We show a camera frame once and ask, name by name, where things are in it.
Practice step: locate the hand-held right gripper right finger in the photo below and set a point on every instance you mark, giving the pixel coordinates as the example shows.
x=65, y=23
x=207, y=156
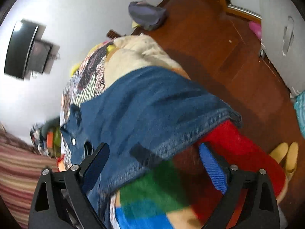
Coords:
x=212, y=169

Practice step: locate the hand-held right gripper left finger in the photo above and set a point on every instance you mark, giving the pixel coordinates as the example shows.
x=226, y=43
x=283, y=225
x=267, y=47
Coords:
x=95, y=167

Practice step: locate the blue denim jeans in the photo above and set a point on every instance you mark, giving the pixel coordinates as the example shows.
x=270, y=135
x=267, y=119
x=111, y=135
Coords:
x=147, y=109

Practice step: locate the colourful clothes pile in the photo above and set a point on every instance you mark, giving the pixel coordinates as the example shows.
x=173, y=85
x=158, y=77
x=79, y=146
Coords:
x=47, y=138

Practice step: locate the colour block blanket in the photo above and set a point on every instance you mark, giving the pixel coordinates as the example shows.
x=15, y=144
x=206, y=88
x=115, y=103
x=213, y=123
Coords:
x=238, y=148

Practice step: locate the yellow slipper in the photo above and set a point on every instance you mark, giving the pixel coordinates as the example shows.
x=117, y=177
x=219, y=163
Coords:
x=292, y=157
x=278, y=151

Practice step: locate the striped cloth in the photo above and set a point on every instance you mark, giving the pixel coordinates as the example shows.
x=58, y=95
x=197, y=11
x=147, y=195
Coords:
x=16, y=169

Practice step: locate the patterned patchwork quilt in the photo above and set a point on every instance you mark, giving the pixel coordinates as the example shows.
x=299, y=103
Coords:
x=90, y=76

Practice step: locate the teal cloth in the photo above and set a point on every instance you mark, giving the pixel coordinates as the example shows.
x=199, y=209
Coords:
x=300, y=114

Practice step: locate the cream blanket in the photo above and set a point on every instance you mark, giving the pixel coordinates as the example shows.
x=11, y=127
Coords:
x=135, y=54

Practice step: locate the white wardrobe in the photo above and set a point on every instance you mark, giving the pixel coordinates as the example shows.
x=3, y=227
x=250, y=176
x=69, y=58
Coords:
x=278, y=52

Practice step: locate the pink plastic item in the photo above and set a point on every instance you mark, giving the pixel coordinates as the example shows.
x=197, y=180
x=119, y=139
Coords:
x=256, y=28

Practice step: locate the grey bag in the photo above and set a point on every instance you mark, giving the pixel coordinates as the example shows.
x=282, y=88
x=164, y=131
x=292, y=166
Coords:
x=146, y=14

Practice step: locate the black wall television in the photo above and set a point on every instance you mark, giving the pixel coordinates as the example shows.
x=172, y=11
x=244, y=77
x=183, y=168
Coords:
x=20, y=50

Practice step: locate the wooden door frame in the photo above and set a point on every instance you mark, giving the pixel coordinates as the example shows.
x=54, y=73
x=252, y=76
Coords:
x=238, y=9

